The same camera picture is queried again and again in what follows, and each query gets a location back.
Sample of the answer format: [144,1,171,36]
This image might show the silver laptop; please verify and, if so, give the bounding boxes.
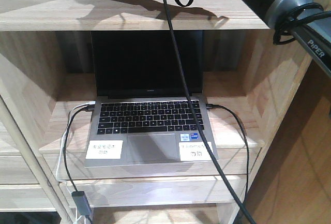
[85,31,216,167]

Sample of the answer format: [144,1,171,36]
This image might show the black right laptop cable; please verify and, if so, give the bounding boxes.
[205,103,250,217]

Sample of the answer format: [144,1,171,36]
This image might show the white laptop cable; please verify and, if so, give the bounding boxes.
[55,100,96,224]

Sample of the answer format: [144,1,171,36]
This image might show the black braided camera cable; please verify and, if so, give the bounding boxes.
[158,0,257,224]

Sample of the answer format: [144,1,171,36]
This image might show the black laptop cable with adapter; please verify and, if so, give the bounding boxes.
[63,104,94,224]

